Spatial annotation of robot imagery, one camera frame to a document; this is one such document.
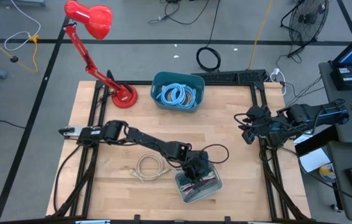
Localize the yellow and blue round object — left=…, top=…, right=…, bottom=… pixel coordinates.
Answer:
left=318, top=163, right=337, bottom=182

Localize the maroon cable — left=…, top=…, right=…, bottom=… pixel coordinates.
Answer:
left=184, top=179, right=217, bottom=197

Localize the white loose cable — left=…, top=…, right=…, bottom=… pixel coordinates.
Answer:
left=4, top=0, right=42, bottom=52

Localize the yellow cable with plug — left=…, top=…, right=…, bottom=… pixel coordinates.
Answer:
left=0, top=26, right=40, bottom=73

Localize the black floor fan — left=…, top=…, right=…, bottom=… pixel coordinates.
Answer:
left=280, top=0, right=331, bottom=58

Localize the black aluminium frame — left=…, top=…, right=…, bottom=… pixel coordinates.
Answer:
left=51, top=70, right=312, bottom=224

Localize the dark grey desk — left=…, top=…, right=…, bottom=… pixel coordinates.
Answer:
left=327, top=141, right=352, bottom=223

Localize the teal plastic bin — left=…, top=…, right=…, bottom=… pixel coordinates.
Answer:
left=151, top=71, right=206, bottom=113

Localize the black coiled cable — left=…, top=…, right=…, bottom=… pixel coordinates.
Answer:
left=196, top=0, right=222, bottom=72

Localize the white power plug cable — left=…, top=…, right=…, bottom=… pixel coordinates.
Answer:
left=269, top=67, right=287, bottom=96

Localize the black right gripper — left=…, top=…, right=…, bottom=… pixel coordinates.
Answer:
left=239, top=105, right=276, bottom=142

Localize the teal cable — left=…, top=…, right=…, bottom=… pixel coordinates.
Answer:
left=175, top=172, right=189, bottom=190

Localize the black mini computer box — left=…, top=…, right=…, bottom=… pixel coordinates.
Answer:
left=330, top=65, right=352, bottom=91

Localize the red desk lamp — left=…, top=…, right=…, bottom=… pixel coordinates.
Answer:
left=63, top=0, right=139, bottom=110

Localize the yellow extension cord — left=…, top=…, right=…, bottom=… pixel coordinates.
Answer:
left=248, top=0, right=274, bottom=71

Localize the small white paper sheet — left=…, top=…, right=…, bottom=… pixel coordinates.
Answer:
left=293, top=133, right=314, bottom=145

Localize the black loose cable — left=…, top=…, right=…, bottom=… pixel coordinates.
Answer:
left=147, top=0, right=211, bottom=26

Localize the grey plastic tray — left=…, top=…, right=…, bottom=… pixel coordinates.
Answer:
left=174, top=164, right=223, bottom=205

